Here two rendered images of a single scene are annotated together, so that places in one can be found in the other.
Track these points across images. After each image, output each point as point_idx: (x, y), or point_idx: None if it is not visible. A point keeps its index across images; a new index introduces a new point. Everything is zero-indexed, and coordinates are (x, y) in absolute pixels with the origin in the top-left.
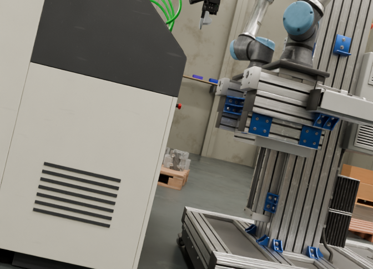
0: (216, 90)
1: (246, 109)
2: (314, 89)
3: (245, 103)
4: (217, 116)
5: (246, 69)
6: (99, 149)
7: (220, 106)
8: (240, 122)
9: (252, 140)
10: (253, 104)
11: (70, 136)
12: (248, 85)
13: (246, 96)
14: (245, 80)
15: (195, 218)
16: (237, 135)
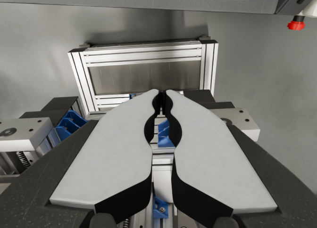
0: (239, 113)
1: (47, 111)
2: None
3: (57, 116)
4: (210, 97)
5: (14, 140)
6: None
7: (212, 107)
8: (71, 101)
9: (97, 112)
10: (20, 116)
11: None
12: (0, 120)
13: (52, 122)
14: (21, 125)
15: (169, 49)
16: (161, 111)
